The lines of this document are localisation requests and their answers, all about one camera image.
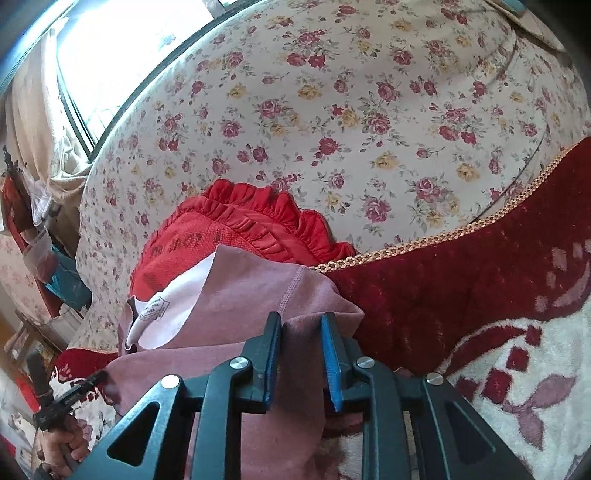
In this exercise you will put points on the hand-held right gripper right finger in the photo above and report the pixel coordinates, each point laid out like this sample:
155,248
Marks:
331,364

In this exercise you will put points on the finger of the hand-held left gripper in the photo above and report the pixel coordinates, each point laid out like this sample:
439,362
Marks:
87,385

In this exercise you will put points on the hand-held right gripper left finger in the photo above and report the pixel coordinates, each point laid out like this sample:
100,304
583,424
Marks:
272,364

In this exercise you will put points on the pink long-sleeve shirt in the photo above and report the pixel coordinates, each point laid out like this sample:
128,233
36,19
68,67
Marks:
231,323

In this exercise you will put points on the hanging clothes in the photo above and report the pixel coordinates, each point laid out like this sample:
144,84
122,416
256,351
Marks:
11,203

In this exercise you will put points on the person's left hand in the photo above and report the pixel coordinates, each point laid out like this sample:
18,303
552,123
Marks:
57,450

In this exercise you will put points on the red ruffled pillow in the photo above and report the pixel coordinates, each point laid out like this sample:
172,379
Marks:
221,221

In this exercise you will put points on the red and white plush blanket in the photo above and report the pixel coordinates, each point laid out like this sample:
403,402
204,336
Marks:
461,277

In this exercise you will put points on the floral quilt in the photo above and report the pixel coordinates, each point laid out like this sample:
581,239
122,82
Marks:
369,115

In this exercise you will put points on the dark-framed window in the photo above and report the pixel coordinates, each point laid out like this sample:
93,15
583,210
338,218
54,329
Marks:
120,55

